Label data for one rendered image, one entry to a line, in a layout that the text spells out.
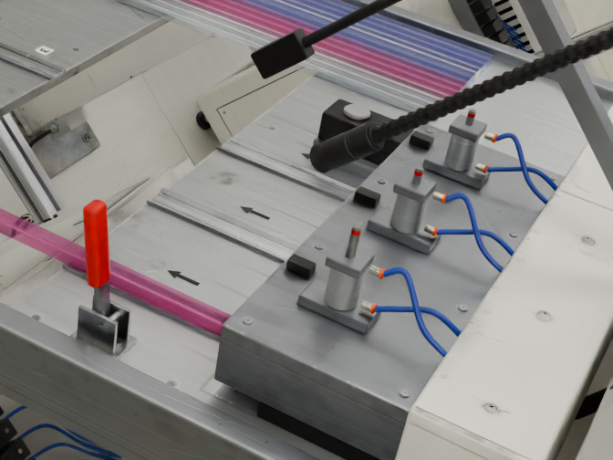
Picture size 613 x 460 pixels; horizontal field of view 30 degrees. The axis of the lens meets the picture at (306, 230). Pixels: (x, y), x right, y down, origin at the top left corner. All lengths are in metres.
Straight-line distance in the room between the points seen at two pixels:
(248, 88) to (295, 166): 1.40
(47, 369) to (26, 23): 0.50
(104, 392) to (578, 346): 0.31
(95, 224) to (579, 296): 0.32
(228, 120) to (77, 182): 0.39
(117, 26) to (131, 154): 1.19
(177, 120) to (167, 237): 1.63
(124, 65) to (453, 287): 1.29
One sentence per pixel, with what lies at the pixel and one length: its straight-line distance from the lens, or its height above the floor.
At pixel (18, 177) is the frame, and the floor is 0.31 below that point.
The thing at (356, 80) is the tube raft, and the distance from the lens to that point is 1.14.
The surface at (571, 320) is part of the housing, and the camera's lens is 0.77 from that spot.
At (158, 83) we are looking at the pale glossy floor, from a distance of 2.51.
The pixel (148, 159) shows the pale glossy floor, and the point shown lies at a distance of 2.41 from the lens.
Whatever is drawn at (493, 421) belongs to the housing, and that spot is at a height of 1.29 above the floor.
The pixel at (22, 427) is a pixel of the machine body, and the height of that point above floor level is 0.62.
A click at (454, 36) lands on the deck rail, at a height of 1.06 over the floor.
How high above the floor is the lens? 1.63
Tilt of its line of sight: 37 degrees down
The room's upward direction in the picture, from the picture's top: 70 degrees clockwise
